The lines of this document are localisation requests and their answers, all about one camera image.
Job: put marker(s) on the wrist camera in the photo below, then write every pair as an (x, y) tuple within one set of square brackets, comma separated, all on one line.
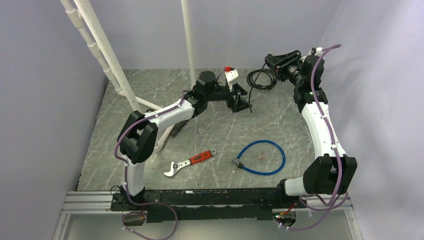
[(232, 77), (315, 51)]

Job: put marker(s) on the silver lock keys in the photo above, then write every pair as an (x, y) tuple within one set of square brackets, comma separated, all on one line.
[(261, 156)]

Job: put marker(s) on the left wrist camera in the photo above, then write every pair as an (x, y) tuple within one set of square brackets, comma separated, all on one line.
[(232, 77)]

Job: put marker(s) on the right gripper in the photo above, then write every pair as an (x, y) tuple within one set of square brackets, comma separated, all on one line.
[(281, 62)]

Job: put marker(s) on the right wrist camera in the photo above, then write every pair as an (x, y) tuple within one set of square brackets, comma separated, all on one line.
[(315, 51)]

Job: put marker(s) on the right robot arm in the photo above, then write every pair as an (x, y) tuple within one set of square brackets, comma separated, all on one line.
[(332, 169)]

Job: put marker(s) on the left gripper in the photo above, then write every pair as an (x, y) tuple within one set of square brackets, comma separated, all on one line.
[(231, 93)]

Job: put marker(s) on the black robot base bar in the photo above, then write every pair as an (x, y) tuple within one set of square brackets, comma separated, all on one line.
[(161, 205)]

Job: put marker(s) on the aluminium rail frame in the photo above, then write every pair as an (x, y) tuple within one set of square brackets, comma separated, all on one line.
[(81, 203)]

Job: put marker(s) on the red handled adjustable wrench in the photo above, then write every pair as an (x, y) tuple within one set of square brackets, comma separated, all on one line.
[(176, 166)]

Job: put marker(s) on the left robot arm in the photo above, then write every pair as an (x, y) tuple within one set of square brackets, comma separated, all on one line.
[(138, 138)]

